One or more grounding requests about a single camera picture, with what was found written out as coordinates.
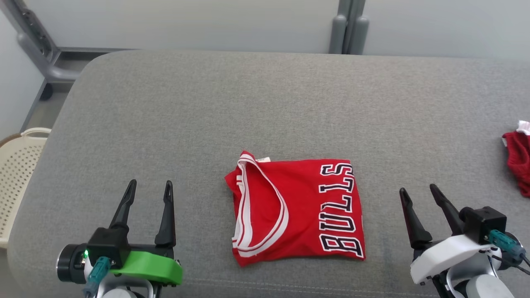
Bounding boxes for black right camera cable teal plug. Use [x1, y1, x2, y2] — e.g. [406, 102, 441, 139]
[487, 229, 530, 276]

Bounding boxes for red Bulls basketball jersey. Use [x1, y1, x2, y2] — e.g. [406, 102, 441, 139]
[224, 150, 366, 268]

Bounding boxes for grey partition post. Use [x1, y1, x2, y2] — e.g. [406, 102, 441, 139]
[329, 0, 370, 55]

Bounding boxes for red shorts with white stripe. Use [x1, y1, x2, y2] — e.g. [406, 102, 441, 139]
[501, 120, 530, 198]

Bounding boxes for grey fabric sofa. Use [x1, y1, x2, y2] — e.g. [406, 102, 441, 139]
[6, 49, 530, 298]

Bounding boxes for cream perforated laundry basket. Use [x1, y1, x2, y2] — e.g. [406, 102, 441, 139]
[0, 127, 53, 249]

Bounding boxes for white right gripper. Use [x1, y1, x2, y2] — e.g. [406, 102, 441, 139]
[399, 183, 504, 287]

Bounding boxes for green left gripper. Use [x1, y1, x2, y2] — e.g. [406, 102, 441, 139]
[108, 179, 184, 287]

